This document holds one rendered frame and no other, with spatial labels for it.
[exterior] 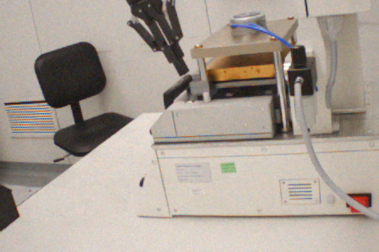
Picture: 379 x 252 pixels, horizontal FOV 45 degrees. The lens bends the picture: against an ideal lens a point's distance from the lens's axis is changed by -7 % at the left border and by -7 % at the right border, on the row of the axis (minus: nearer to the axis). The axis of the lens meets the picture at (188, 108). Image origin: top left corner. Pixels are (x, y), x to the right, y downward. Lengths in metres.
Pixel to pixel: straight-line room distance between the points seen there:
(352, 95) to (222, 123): 0.27
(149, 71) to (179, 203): 1.82
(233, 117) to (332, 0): 0.29
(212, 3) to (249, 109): 1.68
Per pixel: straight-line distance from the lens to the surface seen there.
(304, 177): 0.94
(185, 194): 1.02
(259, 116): 0.91
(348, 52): 0.98
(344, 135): 0.90
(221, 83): 0.98
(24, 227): 1.21
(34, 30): 3.23
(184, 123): 0.96
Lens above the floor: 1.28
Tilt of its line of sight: 17 degrees down
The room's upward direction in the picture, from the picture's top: 11 degrees counter-clockwise
